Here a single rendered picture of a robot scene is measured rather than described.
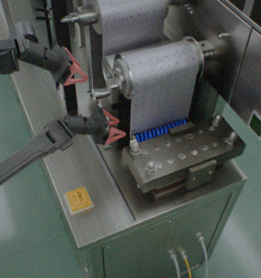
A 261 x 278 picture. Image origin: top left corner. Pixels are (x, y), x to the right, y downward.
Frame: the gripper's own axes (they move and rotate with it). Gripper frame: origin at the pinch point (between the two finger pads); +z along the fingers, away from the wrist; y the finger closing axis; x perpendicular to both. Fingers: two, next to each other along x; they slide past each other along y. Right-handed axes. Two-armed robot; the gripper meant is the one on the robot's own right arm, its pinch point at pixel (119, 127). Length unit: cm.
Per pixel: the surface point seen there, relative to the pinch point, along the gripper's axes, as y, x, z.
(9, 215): -45, -124, 3
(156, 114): -1.7, 6.2, 12.7
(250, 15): 2, 49, 18
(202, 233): 25, -35, 51
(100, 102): -10.4, 1.4, -4.2
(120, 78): -5.5, 15.8, -5.9
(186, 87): -2.6, 18.5, 18.4
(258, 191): -6, -53, 139
